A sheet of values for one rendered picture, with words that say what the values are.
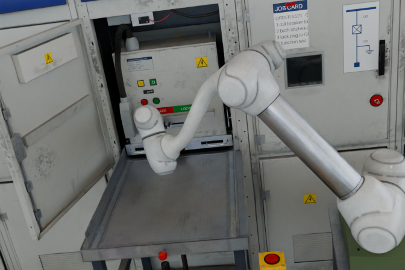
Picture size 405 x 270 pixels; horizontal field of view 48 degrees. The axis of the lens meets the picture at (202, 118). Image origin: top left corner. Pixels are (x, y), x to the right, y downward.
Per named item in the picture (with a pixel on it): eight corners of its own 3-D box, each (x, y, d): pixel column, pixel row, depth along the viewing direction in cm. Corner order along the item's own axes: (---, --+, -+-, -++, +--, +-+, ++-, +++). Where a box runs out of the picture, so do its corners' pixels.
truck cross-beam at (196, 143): (232, 145, 227) (231, 134, 225) (127, 155, 232) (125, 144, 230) (232, 141, 232) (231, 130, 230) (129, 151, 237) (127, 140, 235)
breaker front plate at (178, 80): (226, 137, 226) (215, 43, 208) (131, 147, 230) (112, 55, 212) (226, 136, 227) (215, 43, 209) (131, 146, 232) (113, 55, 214)
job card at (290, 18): (309, 47, 201) (307, -1, 193) (275, 51, 202) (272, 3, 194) (309, 47, 201) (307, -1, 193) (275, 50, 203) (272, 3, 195)
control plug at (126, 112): (135, 137, 217) (128, 103, 210) (125, 138, 218) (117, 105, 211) (138, 131, 224) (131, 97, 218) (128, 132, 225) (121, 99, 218)
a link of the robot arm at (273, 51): (234, 49, 163) (220, 62, 152) (276, 26, 152) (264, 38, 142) (254, 80, 165) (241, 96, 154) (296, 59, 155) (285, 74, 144)
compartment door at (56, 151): (25, 238, 180) (-36, 58, 152) (105, 162, 234) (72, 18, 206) (38, 240, 177) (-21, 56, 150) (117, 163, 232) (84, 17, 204)
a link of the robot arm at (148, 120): (135, 113, 194) (144, 141, 192) (125, 107, 179) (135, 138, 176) (159, 104, 193) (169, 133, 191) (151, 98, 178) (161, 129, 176)
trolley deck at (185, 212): (249, 249, 164) (248, 235, 162) (83, 262, 170) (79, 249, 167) (242, 161, 227) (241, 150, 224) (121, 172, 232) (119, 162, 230)
